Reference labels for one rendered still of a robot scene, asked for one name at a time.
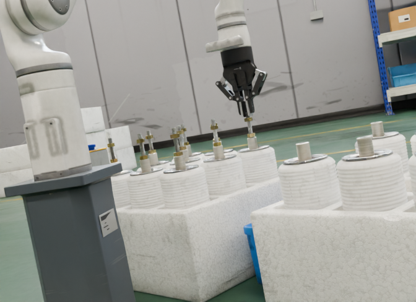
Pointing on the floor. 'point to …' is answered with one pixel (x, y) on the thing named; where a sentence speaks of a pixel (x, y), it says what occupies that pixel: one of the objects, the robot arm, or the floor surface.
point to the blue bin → (253, 250)
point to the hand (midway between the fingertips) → (246, 108)
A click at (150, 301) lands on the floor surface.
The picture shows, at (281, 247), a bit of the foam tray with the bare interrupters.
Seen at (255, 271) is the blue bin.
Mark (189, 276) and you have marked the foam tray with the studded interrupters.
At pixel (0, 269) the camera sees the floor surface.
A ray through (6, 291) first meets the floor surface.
